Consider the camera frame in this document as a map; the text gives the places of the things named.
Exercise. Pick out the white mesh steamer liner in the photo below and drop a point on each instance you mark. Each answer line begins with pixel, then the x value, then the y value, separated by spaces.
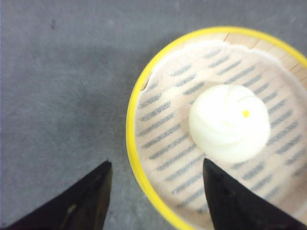
pixel 168 148

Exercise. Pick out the steamer basket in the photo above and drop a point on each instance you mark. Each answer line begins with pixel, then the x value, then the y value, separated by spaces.
pixel 134 134

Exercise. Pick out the white steamed bun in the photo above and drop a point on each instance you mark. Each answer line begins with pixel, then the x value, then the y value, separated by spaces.
pixel 229 123

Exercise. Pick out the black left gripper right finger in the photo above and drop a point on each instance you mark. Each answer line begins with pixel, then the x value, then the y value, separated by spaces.
pixel 234 207

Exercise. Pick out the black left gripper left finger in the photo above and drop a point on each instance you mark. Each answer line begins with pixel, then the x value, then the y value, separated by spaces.
pixel 83 206

